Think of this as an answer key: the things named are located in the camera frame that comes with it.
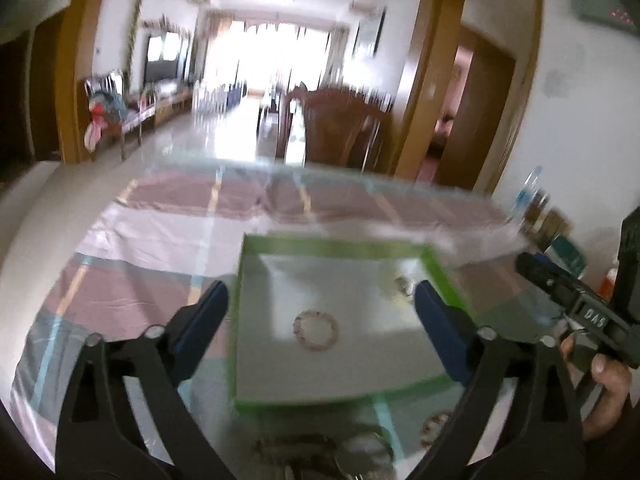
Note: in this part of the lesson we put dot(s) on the wooden television cabinet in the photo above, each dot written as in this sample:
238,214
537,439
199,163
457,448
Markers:
172,105

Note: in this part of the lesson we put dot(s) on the orange crate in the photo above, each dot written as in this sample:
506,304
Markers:
607,284

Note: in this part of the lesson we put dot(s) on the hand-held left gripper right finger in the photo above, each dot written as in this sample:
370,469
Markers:
442,330

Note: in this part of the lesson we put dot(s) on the carved wooden chair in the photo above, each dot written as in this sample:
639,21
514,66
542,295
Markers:
335,125

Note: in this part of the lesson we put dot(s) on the chair piled with clothes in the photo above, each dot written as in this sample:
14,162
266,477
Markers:
107,110

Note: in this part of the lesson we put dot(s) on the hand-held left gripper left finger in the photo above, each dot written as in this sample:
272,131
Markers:
197,327

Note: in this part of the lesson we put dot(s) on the framed wall picture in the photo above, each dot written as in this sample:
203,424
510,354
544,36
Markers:
369,32

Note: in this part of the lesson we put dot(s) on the person's right hand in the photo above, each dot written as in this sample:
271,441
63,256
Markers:
612,385

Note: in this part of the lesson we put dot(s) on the plaid tablecloth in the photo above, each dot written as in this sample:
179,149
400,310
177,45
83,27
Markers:
150,240

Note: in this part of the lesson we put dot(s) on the clear water bottle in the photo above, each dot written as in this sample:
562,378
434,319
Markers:
527,197

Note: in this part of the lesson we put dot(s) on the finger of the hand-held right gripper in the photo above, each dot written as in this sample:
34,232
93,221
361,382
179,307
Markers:
537,267

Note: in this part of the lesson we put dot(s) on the glass jars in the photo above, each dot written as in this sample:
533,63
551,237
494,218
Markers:
547,217

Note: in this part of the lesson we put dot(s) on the wooden door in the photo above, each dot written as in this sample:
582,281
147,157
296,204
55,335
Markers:
485,120

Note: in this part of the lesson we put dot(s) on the teal box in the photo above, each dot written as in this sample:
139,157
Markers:
567,255

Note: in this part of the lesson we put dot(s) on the green jewelry box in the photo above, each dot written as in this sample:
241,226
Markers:
350,290

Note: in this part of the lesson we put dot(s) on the flat screen television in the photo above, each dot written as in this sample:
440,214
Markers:
162,57

